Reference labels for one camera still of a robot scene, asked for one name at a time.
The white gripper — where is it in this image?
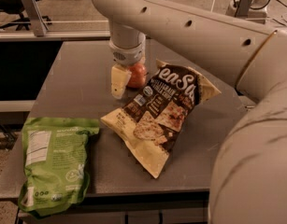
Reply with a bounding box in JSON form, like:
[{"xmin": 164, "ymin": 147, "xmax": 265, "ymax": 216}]
[{"xmin": 109, "ymin": 35, "xmax": 146, "ymax": 99}]

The red apple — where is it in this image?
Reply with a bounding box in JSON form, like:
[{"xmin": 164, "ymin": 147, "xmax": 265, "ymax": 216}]
[{"xmin": 127, "ymin": 63, "xmax": 147, "ymax": 89}]

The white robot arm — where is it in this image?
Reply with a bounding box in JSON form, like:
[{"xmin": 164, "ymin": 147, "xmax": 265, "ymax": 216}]
[{"xmin": 92, "ymin": 0, "xmax": 287, "ymax": 224}]

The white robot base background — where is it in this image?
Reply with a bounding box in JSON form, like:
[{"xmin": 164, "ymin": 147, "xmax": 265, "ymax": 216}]
[{"xmin": 226, "ymin": 0, "xmax": 270, "ymax": 24}]

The brown tortilla chip bag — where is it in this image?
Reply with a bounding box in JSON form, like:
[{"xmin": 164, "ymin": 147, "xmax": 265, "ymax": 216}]
[{"xmin": 101, "ymin": 61, "xmax": 220, "ymax": 177}]

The green snack bag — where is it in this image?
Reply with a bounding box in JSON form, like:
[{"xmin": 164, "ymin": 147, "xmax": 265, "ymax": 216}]
[{"xmin": 18, "ymin": 117, "xmax": 99, "ymax": 218}]

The left metal railing bracket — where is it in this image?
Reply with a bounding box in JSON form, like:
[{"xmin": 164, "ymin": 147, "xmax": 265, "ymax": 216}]
[{"xmin": 21, "ymin": 0, "xmax": 48, "ymax": 37}]

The metal railing bracket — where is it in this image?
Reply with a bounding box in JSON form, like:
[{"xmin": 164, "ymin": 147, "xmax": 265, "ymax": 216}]
[
  {"xmin": 21, "ymin": 0, "xmax": 48, "ymax": 37},
  {"xmin": 235, "ymin": 0, "xmax": 253, "ymax": 18}
]

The right metal railing bracket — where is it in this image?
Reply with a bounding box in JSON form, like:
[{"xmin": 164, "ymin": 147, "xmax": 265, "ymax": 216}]
[{"xmin": 235, "ymin": 0, "xmax": 253, "ymax": 18}]

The black cable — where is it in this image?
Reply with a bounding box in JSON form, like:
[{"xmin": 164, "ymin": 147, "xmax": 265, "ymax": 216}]
[{"xmin": 232, "ymin": 0, "xmax": 287, "ymax": 12}]

